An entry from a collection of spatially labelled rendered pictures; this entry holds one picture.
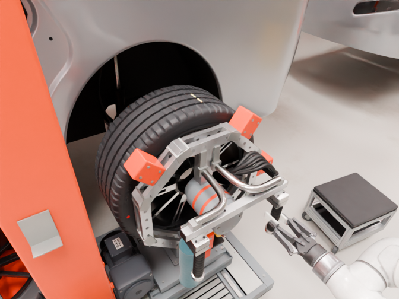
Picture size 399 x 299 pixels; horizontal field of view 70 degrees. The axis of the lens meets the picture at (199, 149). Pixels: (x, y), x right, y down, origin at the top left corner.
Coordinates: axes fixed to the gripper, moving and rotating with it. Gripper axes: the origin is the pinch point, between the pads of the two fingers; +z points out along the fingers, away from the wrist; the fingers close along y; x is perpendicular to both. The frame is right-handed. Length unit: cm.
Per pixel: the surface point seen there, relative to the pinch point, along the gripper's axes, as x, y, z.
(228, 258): -66, 6, 23
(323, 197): -51, 77, 18
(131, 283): -43, -50, 28
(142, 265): -42, -42, 32
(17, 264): -56, -93, 75
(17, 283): -56, -95, 64
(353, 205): -49, 86, 3
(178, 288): -68, -27, 25
